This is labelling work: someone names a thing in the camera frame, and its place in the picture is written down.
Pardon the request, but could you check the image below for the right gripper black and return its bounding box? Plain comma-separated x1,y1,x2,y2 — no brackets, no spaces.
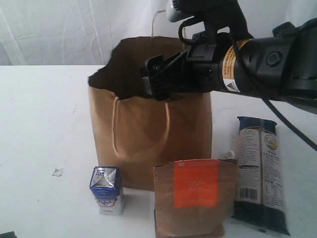
140,32,242,101

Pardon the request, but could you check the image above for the brown paper shopping bag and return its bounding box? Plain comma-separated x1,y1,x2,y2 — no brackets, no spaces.
88,35,212,191

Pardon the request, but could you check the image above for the blue white milk carton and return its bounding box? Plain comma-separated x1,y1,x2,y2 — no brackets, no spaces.
89,166,124,215

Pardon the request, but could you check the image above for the brown pouch orange label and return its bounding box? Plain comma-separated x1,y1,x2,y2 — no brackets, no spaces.
154,159,237,238

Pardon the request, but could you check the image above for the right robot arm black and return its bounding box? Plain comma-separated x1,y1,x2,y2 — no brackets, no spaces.
140,19,317,113

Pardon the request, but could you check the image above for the small clear plastic scrap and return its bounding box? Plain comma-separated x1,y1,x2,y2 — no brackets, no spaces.
52,168,64,177

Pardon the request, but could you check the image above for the dark noodle packet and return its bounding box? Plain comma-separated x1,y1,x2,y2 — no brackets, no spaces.
232,116,290,235

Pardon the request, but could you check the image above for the black cable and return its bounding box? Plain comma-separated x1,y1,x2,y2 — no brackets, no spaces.
229,32,317,152

